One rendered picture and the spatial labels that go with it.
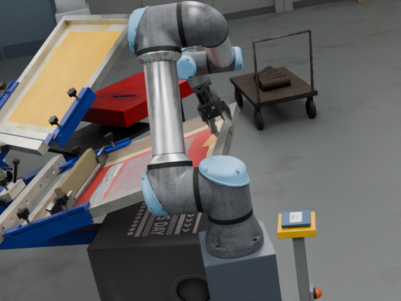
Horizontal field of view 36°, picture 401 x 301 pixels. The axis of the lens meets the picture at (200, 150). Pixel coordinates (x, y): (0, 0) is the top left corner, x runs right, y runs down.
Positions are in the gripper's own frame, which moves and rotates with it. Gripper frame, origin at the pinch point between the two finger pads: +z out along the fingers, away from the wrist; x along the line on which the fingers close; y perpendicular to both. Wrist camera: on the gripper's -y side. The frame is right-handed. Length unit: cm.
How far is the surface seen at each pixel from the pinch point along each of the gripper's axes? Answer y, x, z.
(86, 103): -58, -69, -18
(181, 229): 11.7, -26.7, 24.9
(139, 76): -151, -73, -5
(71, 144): -87, -101, 4
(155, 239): 17.3, -35.0, 22.6
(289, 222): 15.1, 11.3, 33.4
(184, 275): 22, -30, 37
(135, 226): 6.8, -44.8, 19.8
